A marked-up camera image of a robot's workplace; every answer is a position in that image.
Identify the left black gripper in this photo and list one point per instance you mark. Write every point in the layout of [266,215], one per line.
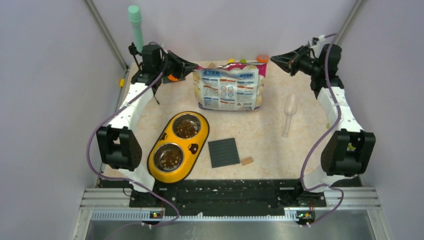
[182,67]

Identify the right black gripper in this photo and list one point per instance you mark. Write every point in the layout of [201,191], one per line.
[290,61]

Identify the clear plastic scoop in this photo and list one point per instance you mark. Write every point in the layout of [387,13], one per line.
[290,109]

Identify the pink pet food bag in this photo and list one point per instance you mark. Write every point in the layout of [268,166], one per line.
[236,86]

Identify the yellow double pet bowl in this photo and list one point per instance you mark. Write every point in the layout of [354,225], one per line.
[175,153]

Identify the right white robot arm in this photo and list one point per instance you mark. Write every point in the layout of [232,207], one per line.
[345,149]

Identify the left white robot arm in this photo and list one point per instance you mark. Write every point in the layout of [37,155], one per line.
[117,143]

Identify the orange tape dispenser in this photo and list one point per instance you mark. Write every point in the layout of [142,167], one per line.
[172,78]

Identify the orange semicircle container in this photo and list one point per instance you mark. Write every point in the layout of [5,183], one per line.
[264,59]

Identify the green microphone on tripod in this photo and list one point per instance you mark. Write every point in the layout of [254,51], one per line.
[136,30]

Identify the dark grey square baseplate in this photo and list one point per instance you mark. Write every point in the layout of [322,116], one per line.
[223,153]

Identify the small wooden block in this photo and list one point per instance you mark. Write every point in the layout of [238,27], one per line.
[247,161]

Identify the yellow clip on frame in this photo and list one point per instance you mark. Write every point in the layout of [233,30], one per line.
[122,83]

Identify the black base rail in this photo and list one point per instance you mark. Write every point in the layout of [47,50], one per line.
[222,198]

